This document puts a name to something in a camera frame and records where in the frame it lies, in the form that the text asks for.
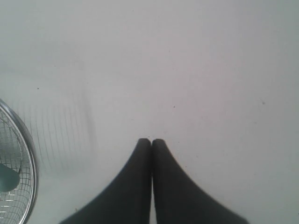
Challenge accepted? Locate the teal handled peeler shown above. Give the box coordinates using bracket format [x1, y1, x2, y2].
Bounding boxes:
[0, 163, 20, 192]

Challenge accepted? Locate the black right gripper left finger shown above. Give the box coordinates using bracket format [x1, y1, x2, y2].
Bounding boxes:
[62, 138, 152, 224]

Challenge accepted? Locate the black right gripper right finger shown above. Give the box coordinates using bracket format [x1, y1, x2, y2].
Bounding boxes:
[152, 139, 247, 224]

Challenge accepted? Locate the oval wire mesh basket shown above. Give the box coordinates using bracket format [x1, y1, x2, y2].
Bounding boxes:
[0, 101, 38, 224]

